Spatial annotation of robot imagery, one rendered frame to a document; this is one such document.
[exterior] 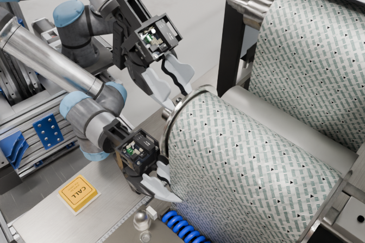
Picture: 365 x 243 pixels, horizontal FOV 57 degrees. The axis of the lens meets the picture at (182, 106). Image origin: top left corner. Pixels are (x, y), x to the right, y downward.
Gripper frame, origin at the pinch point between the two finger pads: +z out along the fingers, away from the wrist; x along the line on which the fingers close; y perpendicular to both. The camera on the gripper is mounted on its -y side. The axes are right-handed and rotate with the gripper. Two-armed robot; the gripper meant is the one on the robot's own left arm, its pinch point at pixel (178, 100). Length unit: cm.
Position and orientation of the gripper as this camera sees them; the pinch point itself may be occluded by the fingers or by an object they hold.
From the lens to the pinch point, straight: 61.7
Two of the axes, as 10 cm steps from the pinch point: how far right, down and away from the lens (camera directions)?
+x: 6.7, -5.5, 4.9
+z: 5.7, 8.1, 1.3
